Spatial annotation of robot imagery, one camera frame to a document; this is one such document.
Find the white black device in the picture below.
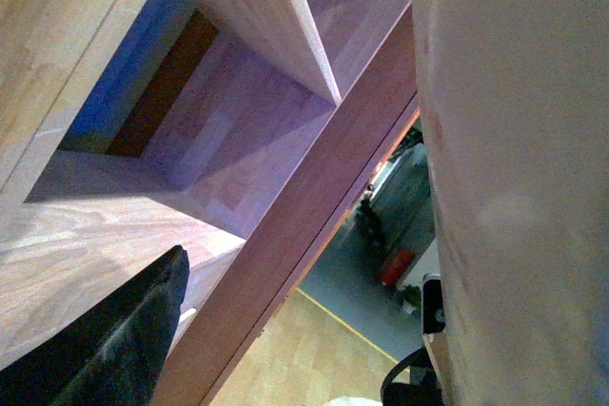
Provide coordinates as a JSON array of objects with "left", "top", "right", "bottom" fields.
[{"left": 422, "top": 273, "right": 445, "bottom": 334}]

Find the black office chair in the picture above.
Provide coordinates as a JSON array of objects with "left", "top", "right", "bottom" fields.
[{"left": 380, "top": 347, "right": 444, "bottom": 406}]

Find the dark potted plant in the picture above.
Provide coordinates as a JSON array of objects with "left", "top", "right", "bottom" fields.
[{"left": 355, "top": 197, "right": 386, "bottom": 254}]

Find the wooden shelf cabinet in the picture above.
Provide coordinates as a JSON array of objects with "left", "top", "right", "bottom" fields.
[{"left": 1, "top": 0, "right": 416, "bottom": 405}]

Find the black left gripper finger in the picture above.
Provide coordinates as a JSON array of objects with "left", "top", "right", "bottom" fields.
[{"left": 1, "top": 245, "right": 189, "bottom": 405}]

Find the red box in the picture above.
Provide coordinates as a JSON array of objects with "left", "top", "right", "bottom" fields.
[{"left": 378, "top": 248, "right": 416, "bottom": 288}]

